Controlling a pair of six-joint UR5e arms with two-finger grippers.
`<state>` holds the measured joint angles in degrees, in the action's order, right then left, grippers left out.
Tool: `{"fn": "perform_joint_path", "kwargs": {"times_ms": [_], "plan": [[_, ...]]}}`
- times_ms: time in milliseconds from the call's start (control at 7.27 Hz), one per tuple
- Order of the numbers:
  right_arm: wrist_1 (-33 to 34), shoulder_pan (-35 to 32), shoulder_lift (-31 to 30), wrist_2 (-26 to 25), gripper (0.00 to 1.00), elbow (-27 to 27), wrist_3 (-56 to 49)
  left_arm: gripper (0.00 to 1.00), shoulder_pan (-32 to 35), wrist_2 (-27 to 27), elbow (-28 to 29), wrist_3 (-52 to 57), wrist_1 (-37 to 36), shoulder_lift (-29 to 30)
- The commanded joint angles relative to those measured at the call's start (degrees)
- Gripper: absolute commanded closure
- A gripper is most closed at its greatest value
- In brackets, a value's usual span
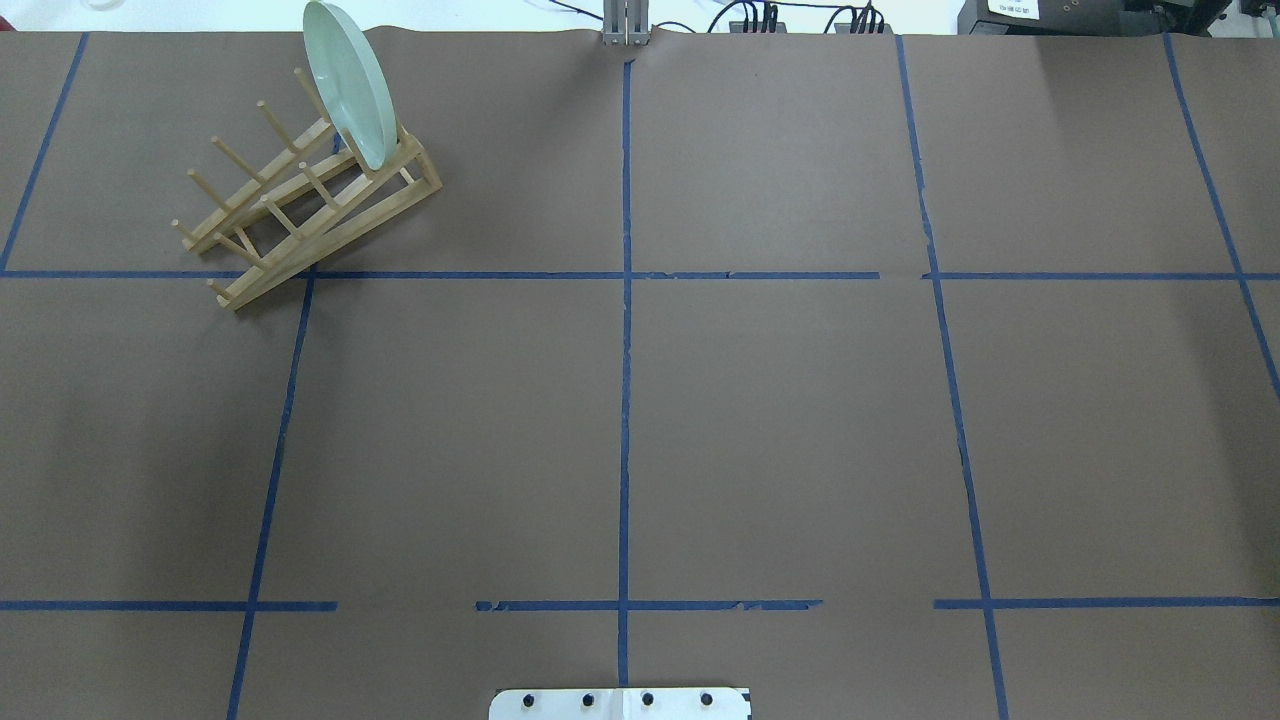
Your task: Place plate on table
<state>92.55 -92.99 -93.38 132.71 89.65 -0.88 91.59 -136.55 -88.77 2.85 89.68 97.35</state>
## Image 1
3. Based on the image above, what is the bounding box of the pale green plate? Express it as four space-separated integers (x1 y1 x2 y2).
303 1 398 170

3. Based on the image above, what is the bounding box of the black usb hub left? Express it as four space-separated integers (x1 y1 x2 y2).
716 1 786 35

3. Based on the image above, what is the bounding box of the black usb hub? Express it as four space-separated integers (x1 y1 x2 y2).
716 1 786 35
823 3 892 35

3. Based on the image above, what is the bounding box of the wooden dish rack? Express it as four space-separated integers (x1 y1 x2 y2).
172 68 443 311

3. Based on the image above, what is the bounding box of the black usb hub right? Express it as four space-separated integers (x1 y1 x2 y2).
823 3 892 35

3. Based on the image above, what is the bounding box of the black computer box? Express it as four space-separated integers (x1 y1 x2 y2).
956 1 1231 37

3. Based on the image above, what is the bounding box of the grey aluminium frame post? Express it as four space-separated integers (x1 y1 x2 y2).
602 0 652 47

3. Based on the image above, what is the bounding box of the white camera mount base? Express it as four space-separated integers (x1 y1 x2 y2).
488 687 753 719

